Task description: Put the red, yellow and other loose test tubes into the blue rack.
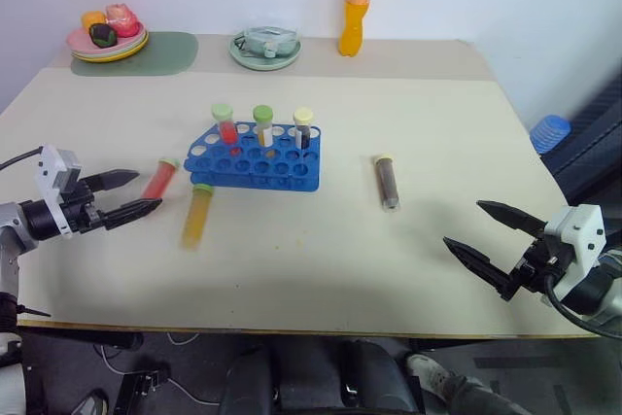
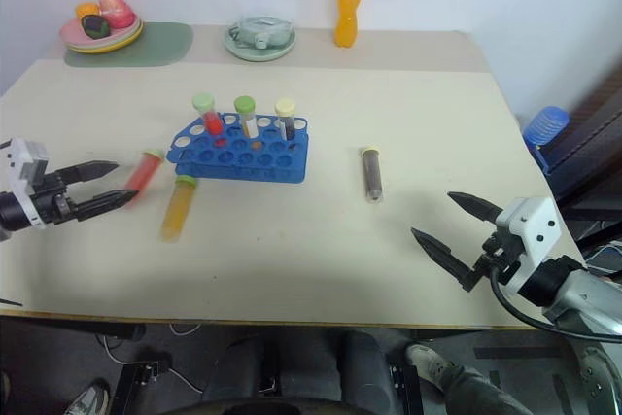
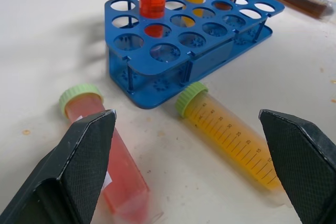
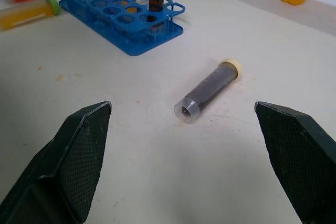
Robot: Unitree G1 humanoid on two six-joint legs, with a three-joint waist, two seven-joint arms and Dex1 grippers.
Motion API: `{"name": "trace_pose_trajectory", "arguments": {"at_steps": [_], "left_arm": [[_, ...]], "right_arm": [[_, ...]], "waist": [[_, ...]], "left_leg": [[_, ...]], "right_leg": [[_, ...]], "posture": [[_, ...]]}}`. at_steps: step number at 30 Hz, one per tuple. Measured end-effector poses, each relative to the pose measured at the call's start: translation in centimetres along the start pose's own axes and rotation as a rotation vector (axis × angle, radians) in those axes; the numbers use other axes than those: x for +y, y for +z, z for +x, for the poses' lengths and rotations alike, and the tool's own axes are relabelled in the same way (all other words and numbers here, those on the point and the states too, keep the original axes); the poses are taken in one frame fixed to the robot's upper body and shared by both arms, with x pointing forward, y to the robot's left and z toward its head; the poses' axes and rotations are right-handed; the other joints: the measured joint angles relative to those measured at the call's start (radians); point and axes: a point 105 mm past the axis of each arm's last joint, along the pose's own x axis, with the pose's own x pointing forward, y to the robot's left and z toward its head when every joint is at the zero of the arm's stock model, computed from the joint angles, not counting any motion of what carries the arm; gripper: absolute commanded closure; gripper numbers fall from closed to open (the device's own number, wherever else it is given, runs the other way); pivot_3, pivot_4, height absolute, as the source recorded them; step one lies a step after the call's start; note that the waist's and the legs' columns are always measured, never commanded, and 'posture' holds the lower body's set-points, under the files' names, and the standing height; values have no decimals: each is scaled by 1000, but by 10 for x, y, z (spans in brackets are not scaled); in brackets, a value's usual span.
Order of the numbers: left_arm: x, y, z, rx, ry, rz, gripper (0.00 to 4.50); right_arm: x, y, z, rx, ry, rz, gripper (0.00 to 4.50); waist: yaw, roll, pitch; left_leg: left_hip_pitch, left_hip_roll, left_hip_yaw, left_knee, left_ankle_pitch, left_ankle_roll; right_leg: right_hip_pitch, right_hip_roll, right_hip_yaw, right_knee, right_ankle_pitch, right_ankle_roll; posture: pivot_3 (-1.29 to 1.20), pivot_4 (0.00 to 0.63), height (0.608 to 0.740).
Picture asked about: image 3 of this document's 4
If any blue test tube rack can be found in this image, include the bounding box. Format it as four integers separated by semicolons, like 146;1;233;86
104;0;286;110

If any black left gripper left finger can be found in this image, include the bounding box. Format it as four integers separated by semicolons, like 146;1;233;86
0;109;118;224

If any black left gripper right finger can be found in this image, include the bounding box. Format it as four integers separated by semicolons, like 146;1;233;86
258;109;336;224

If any yellow liquid tube green cap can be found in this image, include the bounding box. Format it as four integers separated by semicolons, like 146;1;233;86
175;81;292;207

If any red liquid tube green cap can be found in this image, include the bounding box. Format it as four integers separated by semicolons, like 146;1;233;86
58;83;165;224

